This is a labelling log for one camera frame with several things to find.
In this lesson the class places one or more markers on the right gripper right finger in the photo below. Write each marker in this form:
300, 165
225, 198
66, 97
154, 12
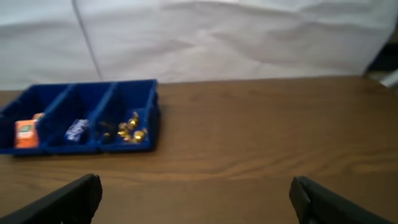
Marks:
329, 208

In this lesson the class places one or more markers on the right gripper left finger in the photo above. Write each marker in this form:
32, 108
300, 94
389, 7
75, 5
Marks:
62, 205

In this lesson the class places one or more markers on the blue candy pack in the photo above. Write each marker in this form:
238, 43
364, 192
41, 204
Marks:
77, 130

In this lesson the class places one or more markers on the orange candy box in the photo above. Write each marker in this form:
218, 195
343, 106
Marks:
26, 133

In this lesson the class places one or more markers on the blue tray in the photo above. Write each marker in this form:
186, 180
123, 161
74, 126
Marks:
77, 102

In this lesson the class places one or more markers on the white pipe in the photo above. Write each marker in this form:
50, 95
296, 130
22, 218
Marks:
391, 79

